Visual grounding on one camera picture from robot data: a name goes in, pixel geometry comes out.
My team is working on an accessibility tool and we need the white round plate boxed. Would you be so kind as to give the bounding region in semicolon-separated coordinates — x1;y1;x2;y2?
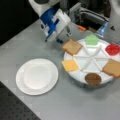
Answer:
16;59;58;95

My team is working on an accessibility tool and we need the white divided serving tray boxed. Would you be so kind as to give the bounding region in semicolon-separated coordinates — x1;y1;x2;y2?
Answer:
64;39;120;87

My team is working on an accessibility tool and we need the small orange block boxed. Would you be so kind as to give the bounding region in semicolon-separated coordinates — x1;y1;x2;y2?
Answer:
78;26;86;31

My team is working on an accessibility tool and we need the toasted bread slice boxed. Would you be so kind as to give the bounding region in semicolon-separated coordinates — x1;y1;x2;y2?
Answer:
102;59;120;78
62;39;82;55

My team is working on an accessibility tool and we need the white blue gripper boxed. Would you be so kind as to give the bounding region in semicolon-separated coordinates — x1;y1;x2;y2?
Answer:
40;8;72;44

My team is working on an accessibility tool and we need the red tomato slice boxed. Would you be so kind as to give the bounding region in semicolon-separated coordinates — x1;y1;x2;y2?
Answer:
105;44;120;56

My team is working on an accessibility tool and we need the brown meat patty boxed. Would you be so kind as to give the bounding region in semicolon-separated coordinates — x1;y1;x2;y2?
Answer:
85;73;101;86

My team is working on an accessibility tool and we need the yellow cheese slice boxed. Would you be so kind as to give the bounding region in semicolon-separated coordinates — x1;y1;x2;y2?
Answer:
62;59;79;72

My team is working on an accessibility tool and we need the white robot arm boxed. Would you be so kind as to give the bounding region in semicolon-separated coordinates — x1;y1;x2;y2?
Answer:
28;0;71;44

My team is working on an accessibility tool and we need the green lettuce leaf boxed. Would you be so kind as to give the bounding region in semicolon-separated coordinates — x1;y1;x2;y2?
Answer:
85;34;99;45

